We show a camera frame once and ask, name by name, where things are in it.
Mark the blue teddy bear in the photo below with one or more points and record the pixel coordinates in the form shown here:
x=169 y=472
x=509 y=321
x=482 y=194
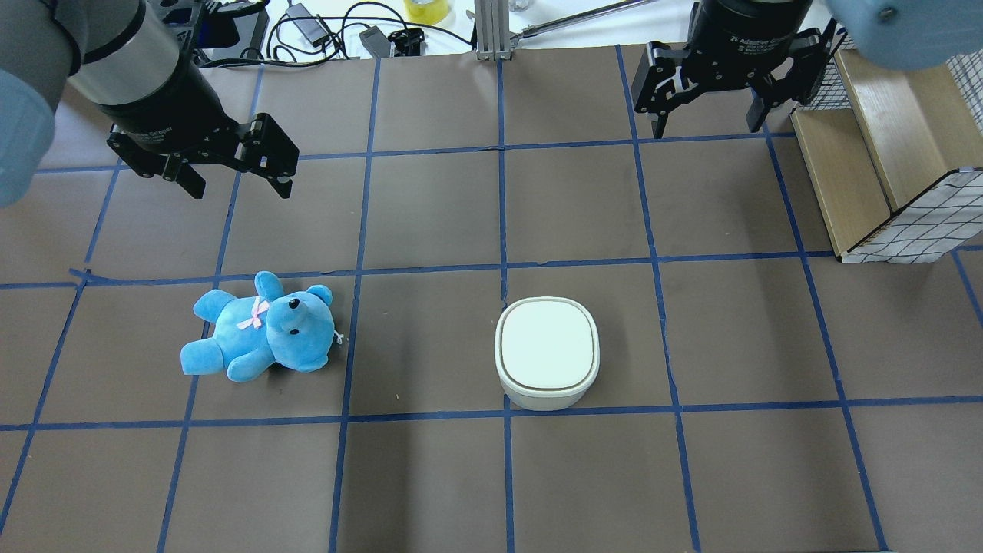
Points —
x=250 y=334

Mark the yellow tape roll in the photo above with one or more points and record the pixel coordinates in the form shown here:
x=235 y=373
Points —
x=427 y=12

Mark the black power adapter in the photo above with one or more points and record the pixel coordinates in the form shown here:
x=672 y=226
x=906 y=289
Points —
x=312 y=29

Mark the aluminium frame post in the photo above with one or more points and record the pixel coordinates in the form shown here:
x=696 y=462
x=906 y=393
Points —
x=492 y=30

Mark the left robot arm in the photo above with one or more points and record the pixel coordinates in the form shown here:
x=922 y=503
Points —
x=139 y=63

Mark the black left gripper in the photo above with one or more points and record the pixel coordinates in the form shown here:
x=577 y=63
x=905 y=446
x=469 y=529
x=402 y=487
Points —
x=167 y=97

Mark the wooden box with grid cloth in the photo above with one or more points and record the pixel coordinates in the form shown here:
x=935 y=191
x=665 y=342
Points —
x=895 y=157

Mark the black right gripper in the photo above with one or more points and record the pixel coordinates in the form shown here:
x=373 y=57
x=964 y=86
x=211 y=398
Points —
x=749 y=31

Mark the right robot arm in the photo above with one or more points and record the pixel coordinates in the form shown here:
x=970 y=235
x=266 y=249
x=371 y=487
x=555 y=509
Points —
x=902 y=35

